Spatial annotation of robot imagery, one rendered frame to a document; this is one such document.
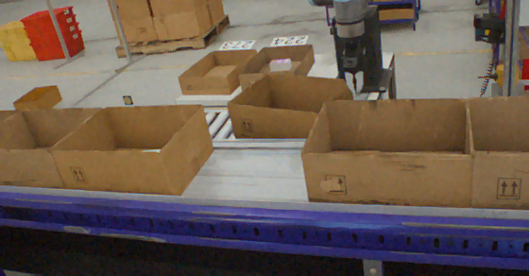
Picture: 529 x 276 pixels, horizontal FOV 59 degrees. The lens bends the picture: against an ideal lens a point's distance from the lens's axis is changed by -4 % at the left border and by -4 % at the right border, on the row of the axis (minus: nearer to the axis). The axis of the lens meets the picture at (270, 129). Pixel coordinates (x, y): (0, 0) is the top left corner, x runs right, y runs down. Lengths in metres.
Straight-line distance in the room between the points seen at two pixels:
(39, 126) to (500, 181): 1.59
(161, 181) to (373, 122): 0.62
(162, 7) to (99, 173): 4.64
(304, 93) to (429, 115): 0.74
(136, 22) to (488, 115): 5.32
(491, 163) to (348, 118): 0.47
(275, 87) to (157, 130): 0.61
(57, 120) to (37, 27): 5.39
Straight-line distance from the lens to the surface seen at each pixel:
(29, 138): 2.04
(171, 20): 5.99
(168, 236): 1.40
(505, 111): 1.39
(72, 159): 1.52
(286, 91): 2.03
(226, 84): 2.33
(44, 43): 7.30
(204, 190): 1.42
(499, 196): 1.17
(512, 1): 1.88
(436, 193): 1.17
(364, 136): 1.43
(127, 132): 1.75
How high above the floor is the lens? 1.64
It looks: 27 degrees down
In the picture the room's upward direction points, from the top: 11 degrees counter-clockwise
